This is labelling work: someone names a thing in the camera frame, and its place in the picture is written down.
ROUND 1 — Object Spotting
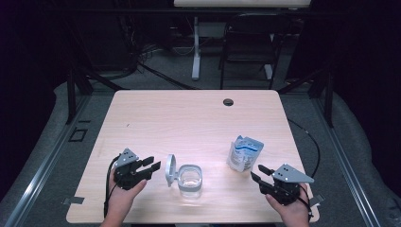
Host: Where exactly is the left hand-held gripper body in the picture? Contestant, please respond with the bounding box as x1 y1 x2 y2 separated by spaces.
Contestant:
113 148 148 191

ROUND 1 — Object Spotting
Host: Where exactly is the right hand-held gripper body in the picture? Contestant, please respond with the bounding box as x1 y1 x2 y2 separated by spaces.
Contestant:
259 163 315 206

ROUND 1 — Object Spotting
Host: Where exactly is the white and blue pouch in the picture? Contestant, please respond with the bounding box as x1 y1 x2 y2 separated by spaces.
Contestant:
226 134 265 173

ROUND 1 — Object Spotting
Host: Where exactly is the glass jar with hinged lid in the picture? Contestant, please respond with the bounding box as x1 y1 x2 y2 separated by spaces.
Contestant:
165 153 203 199

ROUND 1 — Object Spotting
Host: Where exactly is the person's right hand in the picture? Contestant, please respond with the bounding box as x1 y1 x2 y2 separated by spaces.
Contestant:
265 189 312 222

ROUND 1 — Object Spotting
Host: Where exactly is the person's left hand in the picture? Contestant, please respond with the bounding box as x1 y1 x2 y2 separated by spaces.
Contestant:
107 174 148 216

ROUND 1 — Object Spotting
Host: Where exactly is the grey tape strip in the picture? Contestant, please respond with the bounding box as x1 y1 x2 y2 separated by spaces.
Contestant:
309 193 325 208
61 196 85 206

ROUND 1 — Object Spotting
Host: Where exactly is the square floor socket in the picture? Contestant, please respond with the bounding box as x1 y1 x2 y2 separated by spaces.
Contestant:
68 127 89 143

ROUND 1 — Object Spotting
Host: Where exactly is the black metal stand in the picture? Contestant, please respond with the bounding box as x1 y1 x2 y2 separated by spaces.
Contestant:
65 64 129 125
277 65 335 129

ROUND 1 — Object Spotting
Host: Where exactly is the white desk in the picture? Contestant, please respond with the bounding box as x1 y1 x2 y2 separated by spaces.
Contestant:
173 0 311 81

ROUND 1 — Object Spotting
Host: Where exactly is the black chair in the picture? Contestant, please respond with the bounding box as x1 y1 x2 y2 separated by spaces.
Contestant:
218 12 292 91

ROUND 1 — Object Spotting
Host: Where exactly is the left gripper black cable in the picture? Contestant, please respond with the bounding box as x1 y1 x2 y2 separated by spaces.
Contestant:
103 153 122 219

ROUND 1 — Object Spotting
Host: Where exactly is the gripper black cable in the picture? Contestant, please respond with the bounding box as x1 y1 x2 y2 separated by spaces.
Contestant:
298 184 315 221
103 153 122 219

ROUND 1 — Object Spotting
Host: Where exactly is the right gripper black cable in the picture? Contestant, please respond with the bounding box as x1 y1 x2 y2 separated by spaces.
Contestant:
298 184 315 221

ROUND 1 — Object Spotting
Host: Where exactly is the thin black floor cable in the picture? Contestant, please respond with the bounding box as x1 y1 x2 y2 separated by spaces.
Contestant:
287 118 322 180

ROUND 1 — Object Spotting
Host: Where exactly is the metal floor rail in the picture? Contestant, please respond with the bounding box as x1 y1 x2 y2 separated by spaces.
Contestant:
3 94 93 227
311 94 383 227

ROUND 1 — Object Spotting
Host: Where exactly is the thick black floor cable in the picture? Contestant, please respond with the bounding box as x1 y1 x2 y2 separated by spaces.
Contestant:
136 61 198 91

